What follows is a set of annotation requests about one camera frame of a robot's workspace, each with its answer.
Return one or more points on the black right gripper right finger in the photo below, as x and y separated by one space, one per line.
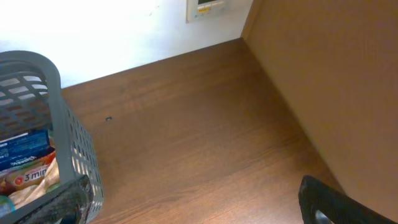
319 203

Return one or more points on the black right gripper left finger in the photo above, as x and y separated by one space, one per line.
69 203

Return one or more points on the beige paper pouch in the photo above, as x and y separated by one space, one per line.
32 192

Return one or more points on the orange spaghetti packet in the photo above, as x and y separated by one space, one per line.
23 176

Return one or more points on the blue cardboard food box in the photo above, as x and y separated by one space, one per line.
25 148

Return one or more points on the grey plastic shopping basket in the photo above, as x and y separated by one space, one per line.
31 99

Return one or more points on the teal white snack packet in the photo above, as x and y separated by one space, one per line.
6 205

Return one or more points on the white wall control panel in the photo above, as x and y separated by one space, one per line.
203 9

